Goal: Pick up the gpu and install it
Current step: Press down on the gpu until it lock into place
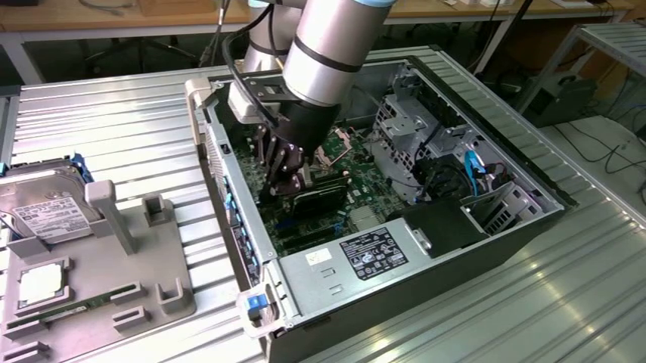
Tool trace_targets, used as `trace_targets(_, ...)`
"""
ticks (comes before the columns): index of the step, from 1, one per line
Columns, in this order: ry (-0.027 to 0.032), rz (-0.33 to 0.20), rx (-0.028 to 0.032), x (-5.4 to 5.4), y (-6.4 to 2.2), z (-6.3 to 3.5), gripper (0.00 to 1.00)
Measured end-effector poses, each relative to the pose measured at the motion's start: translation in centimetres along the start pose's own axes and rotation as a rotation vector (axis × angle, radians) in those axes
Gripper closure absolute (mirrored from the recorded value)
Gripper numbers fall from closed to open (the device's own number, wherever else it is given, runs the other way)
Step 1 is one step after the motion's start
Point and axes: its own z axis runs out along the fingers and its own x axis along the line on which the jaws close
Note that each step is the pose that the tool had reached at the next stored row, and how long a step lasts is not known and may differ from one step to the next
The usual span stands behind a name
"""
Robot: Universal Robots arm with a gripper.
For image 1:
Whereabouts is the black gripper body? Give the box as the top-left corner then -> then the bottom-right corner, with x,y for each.
274,98 -> 343,153

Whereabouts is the green graphics card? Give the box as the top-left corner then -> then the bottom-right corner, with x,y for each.
259,166 -> 350,219

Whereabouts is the metal socket cover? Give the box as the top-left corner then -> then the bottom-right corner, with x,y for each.
322,127 -> 358,168

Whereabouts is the green motherboard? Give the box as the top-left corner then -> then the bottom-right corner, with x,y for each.
234,123 -> 411,258

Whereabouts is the black expansion slot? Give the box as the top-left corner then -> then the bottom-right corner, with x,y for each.
275,222 -> 338,250

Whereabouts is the silver drive cage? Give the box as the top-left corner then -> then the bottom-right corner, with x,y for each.
371,92 -> 457,206

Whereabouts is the silver chipset heatsink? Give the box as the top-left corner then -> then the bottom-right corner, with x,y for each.
347,207 -> 381,231

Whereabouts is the silver power supply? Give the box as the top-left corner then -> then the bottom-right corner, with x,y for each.
275,215 -> 433,318

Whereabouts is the black chair base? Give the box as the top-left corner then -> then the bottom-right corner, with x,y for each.
80,36 -> 201,76

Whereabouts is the black plastic shroud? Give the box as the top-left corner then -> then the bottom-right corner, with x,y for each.
386,196 -> 492,259

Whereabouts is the blue disk carrier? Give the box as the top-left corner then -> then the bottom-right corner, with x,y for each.
0,150 -> 96,183

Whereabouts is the blue case latch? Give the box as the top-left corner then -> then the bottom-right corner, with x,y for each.
245,293 -> 267,315

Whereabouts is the grey parts rack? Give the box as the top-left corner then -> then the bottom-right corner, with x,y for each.
0,179 -> 199,363

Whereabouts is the silver disk bay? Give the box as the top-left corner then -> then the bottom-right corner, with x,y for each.
462,181 -> 552,236

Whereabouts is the wooden desk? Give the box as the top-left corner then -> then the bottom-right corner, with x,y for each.
0,0 -> 632,86

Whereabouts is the silver hard disk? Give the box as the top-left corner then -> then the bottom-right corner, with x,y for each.
0,164 -> 98,245

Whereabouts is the open black PC case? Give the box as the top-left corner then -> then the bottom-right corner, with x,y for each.
183,54 -> 581,363

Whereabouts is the black box device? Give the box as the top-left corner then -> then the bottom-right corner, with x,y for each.
524,73 -> 600,128

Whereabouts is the loose green RAM stick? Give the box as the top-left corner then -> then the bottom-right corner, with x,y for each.
7,293 -> 115,330

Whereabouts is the silver CPU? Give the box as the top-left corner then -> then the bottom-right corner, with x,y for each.
19,264 -> 70,303

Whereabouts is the metal slat shelf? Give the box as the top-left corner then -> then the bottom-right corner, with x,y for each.
517,22 -> 646,114

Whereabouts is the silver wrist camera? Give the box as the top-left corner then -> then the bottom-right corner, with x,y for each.
226,81 -> 283,124

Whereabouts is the hanging cable with connector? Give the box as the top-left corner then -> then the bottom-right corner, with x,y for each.
198,0 -> 234,66

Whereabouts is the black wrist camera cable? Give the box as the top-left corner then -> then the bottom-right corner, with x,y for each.
221,3 -> 285,128

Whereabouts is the blue wire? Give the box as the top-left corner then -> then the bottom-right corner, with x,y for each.
465,149 -> 489,197

